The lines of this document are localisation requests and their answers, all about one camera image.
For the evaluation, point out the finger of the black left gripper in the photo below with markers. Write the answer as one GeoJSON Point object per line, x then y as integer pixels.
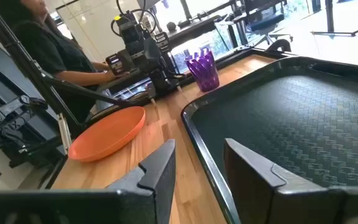
{"type": "Point", "coordinates": [116, 63]}
{"type": "Point", "coordinates": [162, 41]}

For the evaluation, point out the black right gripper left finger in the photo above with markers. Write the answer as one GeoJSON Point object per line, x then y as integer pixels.
{"type": "Point", "coordinates": [162, 174]}

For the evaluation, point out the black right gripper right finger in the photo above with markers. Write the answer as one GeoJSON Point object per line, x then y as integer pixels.
{"type": "Point", "coordinates": [253, 193]}

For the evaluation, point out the purple faceted plastic cup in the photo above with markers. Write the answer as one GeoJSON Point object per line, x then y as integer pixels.
{"type": "Point", "coordinates": [204, 71]}

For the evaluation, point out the orange plastic plate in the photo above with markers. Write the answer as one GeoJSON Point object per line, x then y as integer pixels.
{"type": "Point", "coordinates": [107, 137]}

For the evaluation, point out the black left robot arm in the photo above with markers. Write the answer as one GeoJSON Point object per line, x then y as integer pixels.
{"type": "Point", "coordinates": [166, 81]}

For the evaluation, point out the dark green textured tray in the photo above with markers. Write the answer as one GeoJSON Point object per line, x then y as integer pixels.
{"type": "Point", "coordinates": [291, 124]}

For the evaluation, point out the black office desk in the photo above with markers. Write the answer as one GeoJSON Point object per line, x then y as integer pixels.
{"type": "Point", "coordinates": [194, 29]}

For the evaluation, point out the person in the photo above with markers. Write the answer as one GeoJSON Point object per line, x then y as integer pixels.
{"type": "Point", "coordinates": [51, 53]}

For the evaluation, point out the blue office chair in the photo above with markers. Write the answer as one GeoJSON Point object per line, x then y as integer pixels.
{"type": "Point", "coordinates": [266, 20]}

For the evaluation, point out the black floor stand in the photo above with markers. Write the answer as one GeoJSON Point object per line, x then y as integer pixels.
{"type": "Point", "coordinates": [329, 18]}

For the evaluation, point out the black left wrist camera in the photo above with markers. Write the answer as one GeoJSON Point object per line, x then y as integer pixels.
{"type": "Point", "coordinates": [127, 26]}

